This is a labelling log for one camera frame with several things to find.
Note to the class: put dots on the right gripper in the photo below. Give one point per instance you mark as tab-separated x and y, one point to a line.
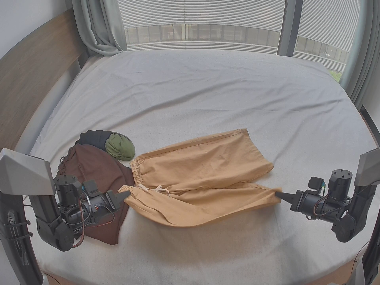
307	203

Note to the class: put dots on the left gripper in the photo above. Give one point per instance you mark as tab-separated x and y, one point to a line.
107	203

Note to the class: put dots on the tan shorts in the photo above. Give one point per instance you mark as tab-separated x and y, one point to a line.
202	171

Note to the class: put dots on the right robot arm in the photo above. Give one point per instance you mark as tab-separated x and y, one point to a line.
341	185

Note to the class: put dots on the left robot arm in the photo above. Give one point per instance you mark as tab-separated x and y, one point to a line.
26	174

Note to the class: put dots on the brown garment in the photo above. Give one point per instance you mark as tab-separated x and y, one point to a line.
98	171

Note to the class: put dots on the green garment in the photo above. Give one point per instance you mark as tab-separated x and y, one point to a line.
118	147

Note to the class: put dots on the black garment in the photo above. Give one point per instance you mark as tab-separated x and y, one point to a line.
92	139

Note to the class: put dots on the bed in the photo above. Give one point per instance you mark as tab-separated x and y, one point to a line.
207	93

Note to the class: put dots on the grey-green curtain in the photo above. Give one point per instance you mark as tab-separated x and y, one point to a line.
365	55
98	16

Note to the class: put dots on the window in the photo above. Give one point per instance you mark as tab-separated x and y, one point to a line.
207	10

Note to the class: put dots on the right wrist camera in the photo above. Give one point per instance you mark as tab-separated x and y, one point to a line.
316	184

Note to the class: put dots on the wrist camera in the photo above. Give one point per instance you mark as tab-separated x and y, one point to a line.
90	188
316	184

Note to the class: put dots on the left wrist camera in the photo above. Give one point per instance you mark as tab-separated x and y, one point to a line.
90	188

